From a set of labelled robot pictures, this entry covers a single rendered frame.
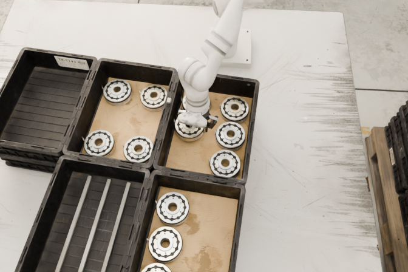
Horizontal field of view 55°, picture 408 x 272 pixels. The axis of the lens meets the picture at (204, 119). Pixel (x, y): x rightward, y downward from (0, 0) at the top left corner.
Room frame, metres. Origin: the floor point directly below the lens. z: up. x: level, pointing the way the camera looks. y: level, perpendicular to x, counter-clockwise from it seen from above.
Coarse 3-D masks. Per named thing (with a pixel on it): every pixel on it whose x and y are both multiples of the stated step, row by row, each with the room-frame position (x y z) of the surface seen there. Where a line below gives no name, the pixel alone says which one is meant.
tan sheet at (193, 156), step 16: (224, 96) 0.81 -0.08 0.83; (208, 128) 0.68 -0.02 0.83; (176, 144) 0.61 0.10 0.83; (192, 144) 0.61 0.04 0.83; (208, 144) 0.61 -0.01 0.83; (176, 160) 0.55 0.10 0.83; (192, 160) 0.55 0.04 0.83; (208, 160) 0.55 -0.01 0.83; (240, 160) 0.55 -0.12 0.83; (240, 176) 0.49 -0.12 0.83
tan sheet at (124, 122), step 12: (132, 84) 0.87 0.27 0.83; (144, 84) 0.87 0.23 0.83; (132, 96) 0.82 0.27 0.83; (108, 108) 0.77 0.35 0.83; (120, 108) 0.77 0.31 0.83; (132, 108) 0.77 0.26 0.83; (96, 120) 0.72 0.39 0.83; (108, 120) 0.71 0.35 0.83; (120, 120) 0.71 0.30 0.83; (132, 120) 0.71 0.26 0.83; (144, 120) 0.71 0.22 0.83; (156, 120) 0.71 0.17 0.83; (120, 132) 0.66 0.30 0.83; (132, 132) 0.66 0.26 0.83; (144, 132) 0.66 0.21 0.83; (156, 132) 0.66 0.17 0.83; (120, 144) 0.62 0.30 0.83; (120, 156) 0.57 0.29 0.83
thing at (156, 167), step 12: (168, 108) 0.70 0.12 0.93; (252, 108) 0.70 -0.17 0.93; (168, 120) 0.65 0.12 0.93; (252, 120) 0.65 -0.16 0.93; (252, 132) 0.60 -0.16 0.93; (156, 156) 0.52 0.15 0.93; (156, 168) 0.48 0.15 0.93; (168, 168) 0.48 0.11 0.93; (228, 180) 0.44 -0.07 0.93; (240, 180) 0.44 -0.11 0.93
